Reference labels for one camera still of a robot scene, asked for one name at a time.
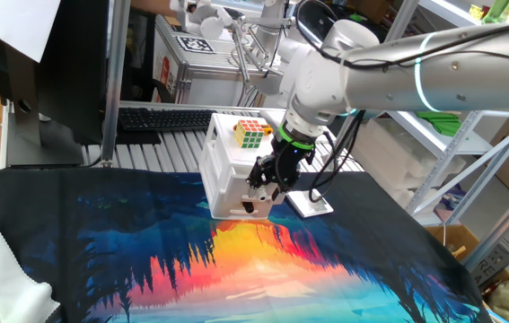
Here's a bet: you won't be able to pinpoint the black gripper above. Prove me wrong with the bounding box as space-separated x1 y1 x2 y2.
245 142 303 204

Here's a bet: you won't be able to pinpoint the white drawer with white handle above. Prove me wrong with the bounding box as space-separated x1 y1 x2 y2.
226 172 285 207

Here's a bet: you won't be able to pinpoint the white plastic drawer cabinet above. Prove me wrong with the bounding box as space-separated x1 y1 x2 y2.
197 111 287 221

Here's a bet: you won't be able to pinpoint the person's bare forearm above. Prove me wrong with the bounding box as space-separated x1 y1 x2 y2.
130 0 179 17

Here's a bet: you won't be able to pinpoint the white drawer with black knob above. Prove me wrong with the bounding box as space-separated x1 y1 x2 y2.
211 199 276 221

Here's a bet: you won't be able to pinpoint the open cardboard box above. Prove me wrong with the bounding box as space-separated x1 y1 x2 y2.
424 223 482 264

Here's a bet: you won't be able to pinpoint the white digital scale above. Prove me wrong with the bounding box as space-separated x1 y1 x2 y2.
285 188 335 219

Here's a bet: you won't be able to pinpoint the Rubik's cube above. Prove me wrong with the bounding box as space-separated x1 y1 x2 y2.
234 118 266 149

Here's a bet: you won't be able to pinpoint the aluminium flight case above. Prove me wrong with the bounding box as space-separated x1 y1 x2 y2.
153 13 282 107

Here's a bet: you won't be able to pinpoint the black keyboard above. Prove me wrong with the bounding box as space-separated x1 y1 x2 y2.
118 106 217 133

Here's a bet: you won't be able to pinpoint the sunset forest print tablecloth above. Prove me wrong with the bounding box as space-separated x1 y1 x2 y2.
0 166 493 323

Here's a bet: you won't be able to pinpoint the white foam blocks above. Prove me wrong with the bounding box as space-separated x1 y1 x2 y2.
352 117 467 208

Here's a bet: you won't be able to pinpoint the black white fiducial marker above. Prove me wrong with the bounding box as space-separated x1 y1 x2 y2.
176 35 216 55

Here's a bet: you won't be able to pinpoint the white teleoperation device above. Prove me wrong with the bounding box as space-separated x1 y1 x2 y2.
171 0 291 86

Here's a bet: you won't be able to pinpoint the round black disc device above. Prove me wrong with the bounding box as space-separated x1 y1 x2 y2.
220 6 247 22

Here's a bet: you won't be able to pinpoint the green folded cloth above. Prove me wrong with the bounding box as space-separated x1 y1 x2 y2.
415 110 461 138

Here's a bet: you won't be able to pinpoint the white metal shelf rack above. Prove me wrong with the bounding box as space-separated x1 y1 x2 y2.
382 0 509 270

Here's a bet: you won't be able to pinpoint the black monitor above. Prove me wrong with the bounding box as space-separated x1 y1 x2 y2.
0 0 111 170

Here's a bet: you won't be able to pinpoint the grey lettered sign plate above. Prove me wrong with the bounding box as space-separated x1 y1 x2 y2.
469 240 509 288

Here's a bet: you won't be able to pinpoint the crumpled yellowish plastic bag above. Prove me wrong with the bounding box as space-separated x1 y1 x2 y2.
487 275 509 323

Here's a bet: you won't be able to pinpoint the white cloth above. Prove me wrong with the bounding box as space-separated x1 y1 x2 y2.
0 217 60 323

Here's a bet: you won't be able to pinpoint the green plastic bottle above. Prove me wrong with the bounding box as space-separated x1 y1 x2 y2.
482 0 509 24

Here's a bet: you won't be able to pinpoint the white paper sheet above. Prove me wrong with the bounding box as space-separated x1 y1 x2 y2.
0 0 62 63

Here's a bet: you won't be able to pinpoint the green wrist flange ring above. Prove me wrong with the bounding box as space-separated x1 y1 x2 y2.
277 123 315 152

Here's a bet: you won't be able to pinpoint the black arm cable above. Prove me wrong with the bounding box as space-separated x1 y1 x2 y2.
294 0 509 212

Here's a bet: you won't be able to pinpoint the aluminium frame post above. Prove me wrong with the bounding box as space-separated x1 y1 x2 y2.
100 0 132 168

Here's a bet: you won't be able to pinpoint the slanted aluminium frame strut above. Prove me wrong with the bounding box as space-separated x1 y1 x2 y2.
460 179 509 270

